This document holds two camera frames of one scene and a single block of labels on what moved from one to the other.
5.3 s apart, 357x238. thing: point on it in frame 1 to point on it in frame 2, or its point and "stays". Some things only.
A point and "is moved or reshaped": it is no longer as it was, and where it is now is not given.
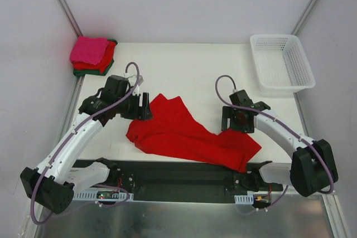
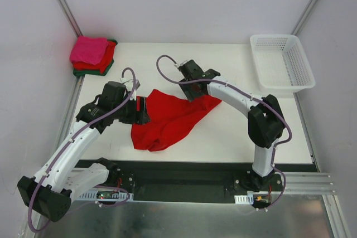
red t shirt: x=174 y=131 is moved or reshaped
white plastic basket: x=280 y=64 stays
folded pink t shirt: x=89 y=49 stays
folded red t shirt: x=105 y=63 stays
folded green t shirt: x=94 y=72 stays
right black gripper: x=226 y=118 to x=195 y=90
